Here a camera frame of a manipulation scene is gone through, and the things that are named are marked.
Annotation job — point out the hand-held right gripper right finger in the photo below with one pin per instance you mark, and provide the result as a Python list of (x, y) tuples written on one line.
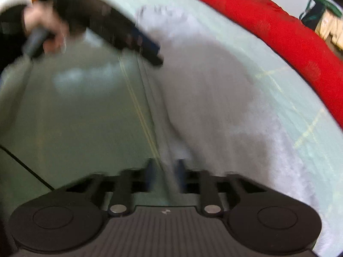
[(181, 175)]

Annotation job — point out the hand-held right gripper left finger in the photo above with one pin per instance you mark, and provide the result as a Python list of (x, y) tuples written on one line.
[(150, 174)]

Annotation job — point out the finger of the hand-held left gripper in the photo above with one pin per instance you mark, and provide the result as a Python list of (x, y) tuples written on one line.
[(147, 42)]

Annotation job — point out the grey sweatshirt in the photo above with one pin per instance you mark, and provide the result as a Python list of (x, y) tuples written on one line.
[(214, 99)]

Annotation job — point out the cardboard box with yellow clothes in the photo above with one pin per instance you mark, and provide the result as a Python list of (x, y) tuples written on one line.
[(332, 29)]

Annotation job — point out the person's left hand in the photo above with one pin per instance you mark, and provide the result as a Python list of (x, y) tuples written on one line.
[(51, 18)]

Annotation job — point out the red quilt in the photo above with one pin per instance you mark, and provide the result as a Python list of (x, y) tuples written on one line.
[(268, 18)]

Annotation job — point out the green chair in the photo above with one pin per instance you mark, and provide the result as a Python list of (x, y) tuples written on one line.
[(316, 8)]

